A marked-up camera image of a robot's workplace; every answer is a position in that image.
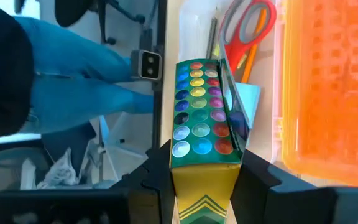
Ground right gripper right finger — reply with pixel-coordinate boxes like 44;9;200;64
229;149;358;224

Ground green yellow crayon box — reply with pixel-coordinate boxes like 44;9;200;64
169;58;251;224

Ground orange wooden pencil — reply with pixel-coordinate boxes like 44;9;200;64
240;8;269;85

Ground grey table-level camera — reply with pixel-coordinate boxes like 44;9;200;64
129;49;163;82

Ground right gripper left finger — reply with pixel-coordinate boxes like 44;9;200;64
0;139;177;224

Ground person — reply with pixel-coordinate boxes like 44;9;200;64
0;5;155;138

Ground red handled scissors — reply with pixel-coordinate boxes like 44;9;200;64
218;0;278;76

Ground clear pencil box orange lid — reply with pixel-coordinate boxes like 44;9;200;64
177;0;358;189

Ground white plastic bag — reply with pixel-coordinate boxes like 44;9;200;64
36;146;81;190

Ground blue sticky note pad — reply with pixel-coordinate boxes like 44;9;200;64
234;82;262;130

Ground black office chair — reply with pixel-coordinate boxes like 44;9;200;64
13;0;147;46

